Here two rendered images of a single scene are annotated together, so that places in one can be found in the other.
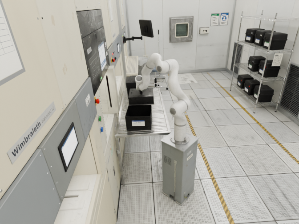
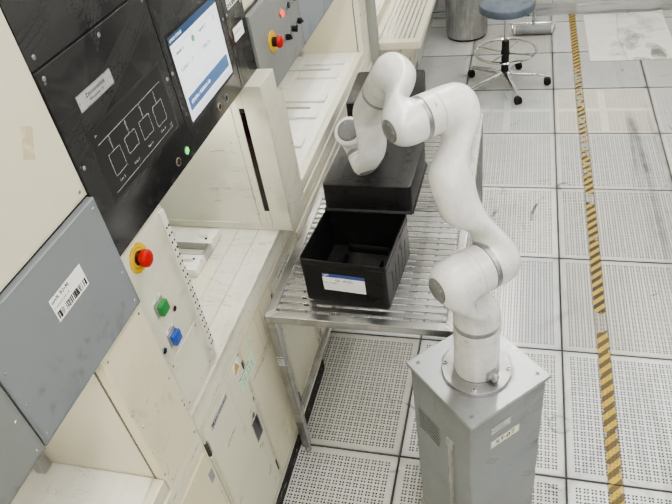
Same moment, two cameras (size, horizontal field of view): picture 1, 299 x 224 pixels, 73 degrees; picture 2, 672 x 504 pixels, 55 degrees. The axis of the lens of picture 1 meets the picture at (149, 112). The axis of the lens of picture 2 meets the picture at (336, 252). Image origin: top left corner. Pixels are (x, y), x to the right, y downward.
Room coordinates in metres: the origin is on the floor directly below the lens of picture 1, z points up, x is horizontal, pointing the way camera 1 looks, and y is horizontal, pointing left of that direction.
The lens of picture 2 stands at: (0.49, -0.39, 2.18)
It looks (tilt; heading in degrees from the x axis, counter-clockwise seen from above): 39 degrees down; 21
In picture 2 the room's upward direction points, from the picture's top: 10 degrees counter-clockwise
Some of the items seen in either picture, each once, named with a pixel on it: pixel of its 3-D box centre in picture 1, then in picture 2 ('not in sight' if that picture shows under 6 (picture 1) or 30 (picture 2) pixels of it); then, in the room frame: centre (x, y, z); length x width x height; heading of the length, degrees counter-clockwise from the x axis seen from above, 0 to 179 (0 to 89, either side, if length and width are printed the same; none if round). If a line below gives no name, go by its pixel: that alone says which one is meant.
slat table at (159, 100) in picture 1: (143, 130); (398, 273); (2.43, 0.09, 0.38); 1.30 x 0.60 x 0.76; 1
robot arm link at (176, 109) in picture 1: (178, 113); (466, 293); (1.64, -0.27, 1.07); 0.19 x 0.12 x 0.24; 134
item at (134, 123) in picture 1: (139, 117); (357, 255); (2.00, 0.12, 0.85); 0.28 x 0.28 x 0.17; 86
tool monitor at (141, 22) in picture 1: (137, 31); not in sight; (3.73, 0.13, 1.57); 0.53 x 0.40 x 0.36; 91
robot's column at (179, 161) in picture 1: (179, 167); (476, 447); (1.66, -0.29, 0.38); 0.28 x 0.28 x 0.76; 46
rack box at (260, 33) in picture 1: (264, 38); not in sight; (4.02, -2.27, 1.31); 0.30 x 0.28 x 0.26; 0
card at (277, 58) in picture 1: (277, 58); not in sight; (3.43, -2.24, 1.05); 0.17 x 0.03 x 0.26; 91
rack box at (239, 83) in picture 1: (244, 81); not in sight; (4.39, -2.23, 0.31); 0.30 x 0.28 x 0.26; 179
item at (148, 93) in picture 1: (141, 94); (375, 170); (2.23, 0.09, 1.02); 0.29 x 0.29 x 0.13; 0
